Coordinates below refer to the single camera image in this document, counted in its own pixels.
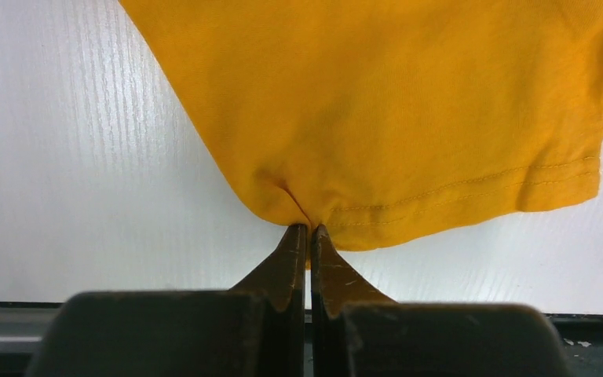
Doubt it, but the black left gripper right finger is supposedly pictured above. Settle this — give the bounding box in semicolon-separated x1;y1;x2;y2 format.
310;226;571;376

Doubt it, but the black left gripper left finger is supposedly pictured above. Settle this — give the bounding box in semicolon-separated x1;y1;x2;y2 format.
26;225;307;376

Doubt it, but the yellow t-shirt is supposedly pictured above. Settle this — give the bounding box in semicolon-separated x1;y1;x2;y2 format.
122;1;603;251

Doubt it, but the aluminium front rail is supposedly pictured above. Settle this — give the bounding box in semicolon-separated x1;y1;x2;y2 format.
0;302;603;376

